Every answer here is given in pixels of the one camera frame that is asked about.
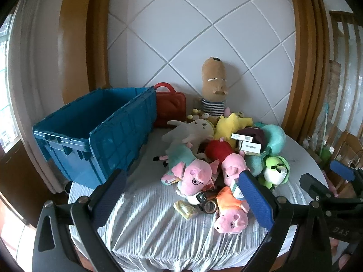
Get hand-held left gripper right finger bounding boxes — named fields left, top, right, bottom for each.
left=238, top=170, right=332, bottom=272

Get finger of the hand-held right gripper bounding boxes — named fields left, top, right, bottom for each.
left=330, top=160, right=363, bottom=182
left=300, top=173, right=335, bottom=204

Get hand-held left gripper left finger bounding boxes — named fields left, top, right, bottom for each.
left=32, top=169, right=128, bottom=272

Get pig plush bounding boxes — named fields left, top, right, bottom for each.
left=213, top=186, right=250, bottom=235
left=205, top=137, right=250, bottom=187
left=153, top=143, right=220, bottom=197

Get blue plastic storage crate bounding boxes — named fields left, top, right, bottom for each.
left=32, top=86, right=158, bottom=190

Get wooden chair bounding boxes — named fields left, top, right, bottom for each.
left=320, top=125, right=363, bottom=199

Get pig plush in orange dress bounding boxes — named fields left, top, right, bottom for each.
left=213, top=186, right=250, bottom=235

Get green frog plush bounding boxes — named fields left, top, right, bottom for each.
left=259, top=155, right=290, bottom=190

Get pig plush in red dress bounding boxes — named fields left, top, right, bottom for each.
left=205, top=137, right=250, bottom=187

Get brown tape roll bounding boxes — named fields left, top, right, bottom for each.
left=203, top=200, right=218, bottom=214

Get black white small toy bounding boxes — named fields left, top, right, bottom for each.
left=187, top=191, right=209, bottom=206

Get teal plush toy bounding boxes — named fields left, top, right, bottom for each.
left=247, top=123, right=287, bottom=176

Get dark purple cloth item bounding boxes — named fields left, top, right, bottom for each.
left=237, top=127, right=267, bottom=148

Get small yellow packet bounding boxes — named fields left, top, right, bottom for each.
left=174, top=200, right=198, bottom=220

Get yellow plush toy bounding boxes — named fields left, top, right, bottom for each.
left=214, top=113, right=254, bottom=148

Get dark wooden cabinet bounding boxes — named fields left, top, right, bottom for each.
left=0, top=144, right=49, bottom=227

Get grey plush toy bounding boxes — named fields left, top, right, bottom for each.
left=162, top=119, right=215, bottom=151

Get small brown bear plushes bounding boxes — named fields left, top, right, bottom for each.
left=187, top=108, right=219, bottom=122

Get red toy carry case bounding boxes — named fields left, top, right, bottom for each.
left=154, top=82, right=187, bottom=128

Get brown plush in striped shirt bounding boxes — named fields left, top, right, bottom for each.
left=196, top=57, right=231, bottom=117

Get white curtain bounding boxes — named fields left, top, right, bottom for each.
left=8, top=0, right=74, bottom=194

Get wooden wall trim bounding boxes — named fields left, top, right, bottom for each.
left=58, top=0, right=114, bottom=100
left=281, top=0, right=331, bottom=142

